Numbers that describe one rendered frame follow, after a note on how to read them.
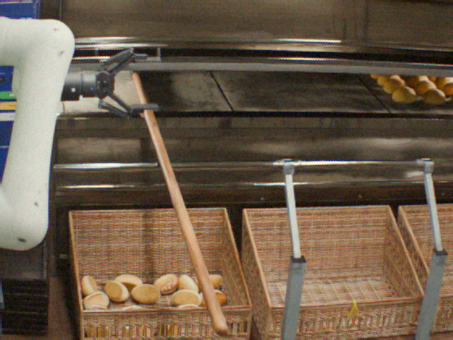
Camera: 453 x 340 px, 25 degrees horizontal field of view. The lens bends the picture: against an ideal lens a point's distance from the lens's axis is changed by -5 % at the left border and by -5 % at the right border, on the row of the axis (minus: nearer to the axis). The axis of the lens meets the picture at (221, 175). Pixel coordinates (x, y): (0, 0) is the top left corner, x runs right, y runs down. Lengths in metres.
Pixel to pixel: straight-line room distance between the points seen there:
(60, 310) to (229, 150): 0.80
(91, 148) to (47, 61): 1.25
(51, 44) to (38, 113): 0.16
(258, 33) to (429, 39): 0.62
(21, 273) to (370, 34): 1.42
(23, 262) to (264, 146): 0.93
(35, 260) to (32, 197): 1.16
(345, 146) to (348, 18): 0.48
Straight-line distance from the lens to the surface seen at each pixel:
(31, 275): 3.32
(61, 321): 3.46
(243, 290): 3.40
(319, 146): 3.68
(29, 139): 2.29
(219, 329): 2.31
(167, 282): 3.59
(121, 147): 3.55
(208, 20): 3.41
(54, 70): 2.32
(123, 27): 3.37
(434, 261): 3.30
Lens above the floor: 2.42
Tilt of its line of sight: 24 degrees down
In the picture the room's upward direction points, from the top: 4 degrees clockwise
